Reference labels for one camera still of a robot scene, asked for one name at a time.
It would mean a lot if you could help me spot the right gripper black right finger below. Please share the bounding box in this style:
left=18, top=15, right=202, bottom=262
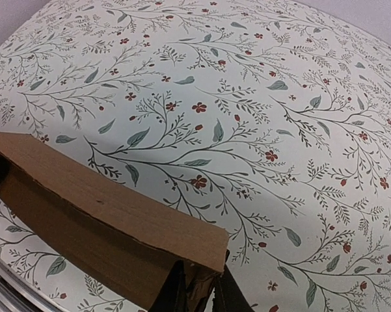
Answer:
left=213, top=250, right=253, bottom=312

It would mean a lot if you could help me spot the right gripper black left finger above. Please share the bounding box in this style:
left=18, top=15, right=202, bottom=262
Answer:
left=148, top=260, right=191, bottom=312

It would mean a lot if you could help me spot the brown cardboard box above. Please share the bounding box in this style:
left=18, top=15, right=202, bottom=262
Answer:
left=0, top=132, right=228, bottom=311

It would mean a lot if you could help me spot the floral patterned table mat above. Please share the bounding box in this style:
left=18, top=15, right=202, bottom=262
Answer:
left=0, top=1, right=391, bottom=311

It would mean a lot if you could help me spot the front aluminium rail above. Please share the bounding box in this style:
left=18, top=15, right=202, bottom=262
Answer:
left=0, top=259, right=65, bottom=312

